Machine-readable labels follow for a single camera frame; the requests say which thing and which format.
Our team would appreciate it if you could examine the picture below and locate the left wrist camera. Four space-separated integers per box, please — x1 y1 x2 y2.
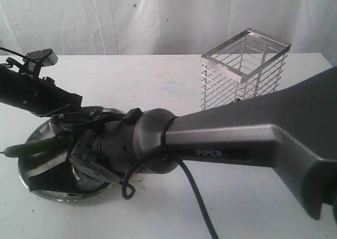
23 48 58 67

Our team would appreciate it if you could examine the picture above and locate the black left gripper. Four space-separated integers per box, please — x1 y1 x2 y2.
1 67 82 117

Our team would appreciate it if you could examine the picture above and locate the wire metal basket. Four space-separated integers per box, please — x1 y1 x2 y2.
201 28 291 110

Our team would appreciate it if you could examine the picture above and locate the white backdrop curtain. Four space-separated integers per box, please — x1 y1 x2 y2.
1 0 336 55

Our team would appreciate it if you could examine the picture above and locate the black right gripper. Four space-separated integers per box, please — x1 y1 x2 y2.
28 119 138 194

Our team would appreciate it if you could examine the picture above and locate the green cucumber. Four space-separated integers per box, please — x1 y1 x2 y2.
1 135 72 158

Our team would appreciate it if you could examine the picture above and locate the round steel plate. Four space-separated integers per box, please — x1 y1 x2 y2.
17 106 137 203

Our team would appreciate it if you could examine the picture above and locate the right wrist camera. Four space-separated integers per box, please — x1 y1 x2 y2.
48 107 119 134

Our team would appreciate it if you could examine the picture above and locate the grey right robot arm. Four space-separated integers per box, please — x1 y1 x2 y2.
28 67 336 220

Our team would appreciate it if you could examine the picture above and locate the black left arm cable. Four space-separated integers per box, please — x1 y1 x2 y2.
0 46 32 68

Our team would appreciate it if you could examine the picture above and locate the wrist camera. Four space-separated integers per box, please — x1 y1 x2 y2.
23 48 58 67
48 107 119 134

